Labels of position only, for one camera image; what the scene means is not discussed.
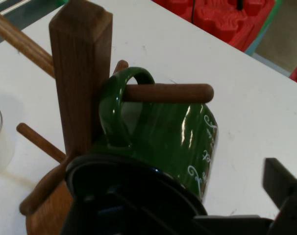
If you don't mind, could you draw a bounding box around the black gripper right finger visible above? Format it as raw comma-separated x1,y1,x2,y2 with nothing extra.
262,158,297,235

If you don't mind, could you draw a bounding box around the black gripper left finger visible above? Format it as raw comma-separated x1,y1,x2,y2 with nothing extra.
65,188,208,235

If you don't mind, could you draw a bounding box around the green ceramic mug white script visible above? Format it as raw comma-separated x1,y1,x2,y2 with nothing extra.
65,66,219,235

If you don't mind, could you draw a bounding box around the wooden mug tree stand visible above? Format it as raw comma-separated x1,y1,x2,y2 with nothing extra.
0,0,215,235

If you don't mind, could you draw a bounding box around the thin black tripod cable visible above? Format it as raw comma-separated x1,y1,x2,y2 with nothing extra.
191,0,198,24

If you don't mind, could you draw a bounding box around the silver metal wall rail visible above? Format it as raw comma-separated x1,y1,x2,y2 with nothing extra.
0,0,24,15

